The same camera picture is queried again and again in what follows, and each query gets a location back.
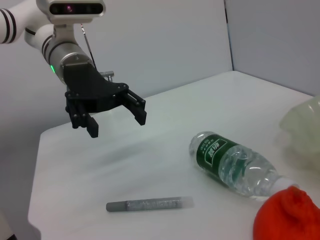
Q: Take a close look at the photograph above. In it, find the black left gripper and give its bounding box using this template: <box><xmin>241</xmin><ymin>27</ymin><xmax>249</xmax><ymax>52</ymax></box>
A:
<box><xmin>62</xmin><ymin>62</ymin><xmax>148</xmax><ymax>139</ymax></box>

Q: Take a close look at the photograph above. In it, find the red-orange toy orange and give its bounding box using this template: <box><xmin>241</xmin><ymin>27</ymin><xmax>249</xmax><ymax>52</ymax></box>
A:
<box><xmin>252</xmin><ymin>186</ymin><xmax>320</xmax><ymax>240</ymax></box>

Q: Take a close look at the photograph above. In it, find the water bottle with green label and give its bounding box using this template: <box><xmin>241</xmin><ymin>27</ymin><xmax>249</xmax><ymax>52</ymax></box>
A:
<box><xmin>188</xmin><ymin>130</ymin><xmax>300</xmax><ymax>202</ymax></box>

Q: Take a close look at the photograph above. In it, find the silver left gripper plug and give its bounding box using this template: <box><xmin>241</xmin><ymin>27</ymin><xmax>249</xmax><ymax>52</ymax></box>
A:
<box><xmin>99</xmin><ymin>70</ymin><xmax>115</xmax><ymax>82</ymax></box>

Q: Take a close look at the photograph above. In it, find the translucent green fruit plate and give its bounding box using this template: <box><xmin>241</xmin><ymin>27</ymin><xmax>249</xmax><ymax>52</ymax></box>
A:
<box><xmin>273</xmin><ymin>94</ymin><xmax>320</xmax><ymax>174</ymax></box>

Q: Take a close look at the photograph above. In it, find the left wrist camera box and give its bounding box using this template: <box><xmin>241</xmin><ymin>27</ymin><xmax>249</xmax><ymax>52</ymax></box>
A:
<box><xmin>36</xmin><ymin>0</ymin><xmax>107</xmax><ymax>25</ymax></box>

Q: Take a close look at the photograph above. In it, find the grey pen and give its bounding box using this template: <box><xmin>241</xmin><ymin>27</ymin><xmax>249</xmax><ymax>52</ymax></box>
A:
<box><xmin>106</xmin><ymin>196</ymin><xmax>196</xmax><ymax>214</ymax></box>

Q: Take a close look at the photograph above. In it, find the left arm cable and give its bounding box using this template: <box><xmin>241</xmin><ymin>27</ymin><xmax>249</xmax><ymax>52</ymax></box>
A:
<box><xmin>80</xmin><ymin>23</ymin><xmax>98</xmax><ymax>70</ymax></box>

